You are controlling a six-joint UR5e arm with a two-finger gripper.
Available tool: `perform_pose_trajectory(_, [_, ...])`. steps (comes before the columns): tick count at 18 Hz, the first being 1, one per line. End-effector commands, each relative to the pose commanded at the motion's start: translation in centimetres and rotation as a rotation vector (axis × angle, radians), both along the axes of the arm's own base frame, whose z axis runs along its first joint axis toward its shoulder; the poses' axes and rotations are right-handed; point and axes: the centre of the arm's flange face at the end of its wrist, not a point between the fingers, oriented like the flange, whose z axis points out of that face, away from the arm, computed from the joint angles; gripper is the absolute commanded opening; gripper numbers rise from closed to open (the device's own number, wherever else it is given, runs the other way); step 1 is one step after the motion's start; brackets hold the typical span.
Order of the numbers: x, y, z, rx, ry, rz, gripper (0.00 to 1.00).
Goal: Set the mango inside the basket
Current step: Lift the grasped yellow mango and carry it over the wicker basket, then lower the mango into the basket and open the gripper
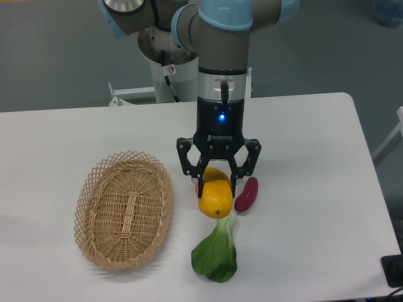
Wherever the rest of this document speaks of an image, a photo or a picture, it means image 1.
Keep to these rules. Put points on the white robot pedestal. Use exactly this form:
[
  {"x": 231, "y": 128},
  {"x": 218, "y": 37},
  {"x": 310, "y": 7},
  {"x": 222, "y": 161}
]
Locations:
[{"x": 174, "y": 69}]

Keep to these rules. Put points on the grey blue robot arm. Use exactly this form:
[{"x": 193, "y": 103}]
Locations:
[{"x": 218, "y": 33}]

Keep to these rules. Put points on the white frame at right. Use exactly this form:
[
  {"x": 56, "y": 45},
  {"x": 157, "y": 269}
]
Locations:
[{"x": 390, "y": 141}]

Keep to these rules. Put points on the white mounting bracket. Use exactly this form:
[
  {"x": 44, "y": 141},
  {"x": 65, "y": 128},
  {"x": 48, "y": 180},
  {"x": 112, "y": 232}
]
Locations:
[{"x": 120, "y": 97}]

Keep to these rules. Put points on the woven wicker basket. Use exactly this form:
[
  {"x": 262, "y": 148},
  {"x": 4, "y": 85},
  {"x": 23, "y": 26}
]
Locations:
[{"x": 123, "y": 211}]

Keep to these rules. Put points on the green bok choy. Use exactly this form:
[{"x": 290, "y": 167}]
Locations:
[{"x": 215, "y": 256}]

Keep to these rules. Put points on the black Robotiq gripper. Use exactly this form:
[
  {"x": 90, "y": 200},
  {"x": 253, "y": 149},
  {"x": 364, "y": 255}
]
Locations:
[{"x": 220, "y": 126}]

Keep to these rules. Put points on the purple sweet potato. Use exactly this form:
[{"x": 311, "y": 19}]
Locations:
[{"x": 248, "y": 196}]

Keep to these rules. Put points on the black device at table edge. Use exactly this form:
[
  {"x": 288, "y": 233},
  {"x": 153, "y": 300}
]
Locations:
[{"x": 392, "y": 268}]

